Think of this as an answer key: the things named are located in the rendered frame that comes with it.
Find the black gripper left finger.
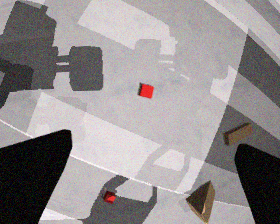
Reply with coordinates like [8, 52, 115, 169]
[0, 129, 72, 224]

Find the small red block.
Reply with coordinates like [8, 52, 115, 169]
[140, 84, 153, 99]
[103, 190, 115, 204]

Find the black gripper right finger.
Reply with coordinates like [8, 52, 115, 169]
[234, 143, 280, 224]

